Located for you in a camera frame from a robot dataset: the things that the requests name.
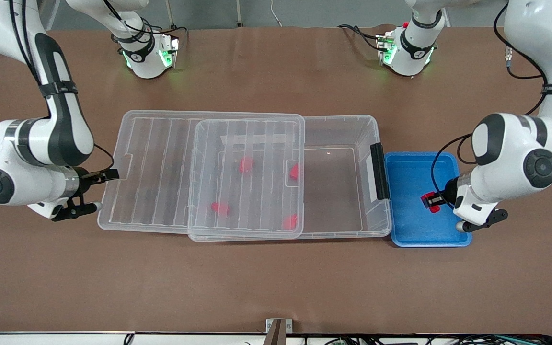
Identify clear ribbed plastic lid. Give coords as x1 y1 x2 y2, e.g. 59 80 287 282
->
97 110 305 240

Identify black box latch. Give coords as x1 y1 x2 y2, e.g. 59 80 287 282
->
370 142 391 200

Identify clear plastic storage box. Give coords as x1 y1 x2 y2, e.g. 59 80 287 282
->
189 115 392 240

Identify blue plastic tray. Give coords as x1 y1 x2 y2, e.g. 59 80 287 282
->
384 152 472 248

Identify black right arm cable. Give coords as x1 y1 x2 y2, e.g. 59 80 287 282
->
9 0 115 173

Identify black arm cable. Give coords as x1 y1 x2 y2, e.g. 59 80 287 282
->
9 0 115 173
431 2 547 209

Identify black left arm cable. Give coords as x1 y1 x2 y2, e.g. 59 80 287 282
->
431 2 547 209

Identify metal bracket with brown post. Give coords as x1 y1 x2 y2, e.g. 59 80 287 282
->
265 318 293 345

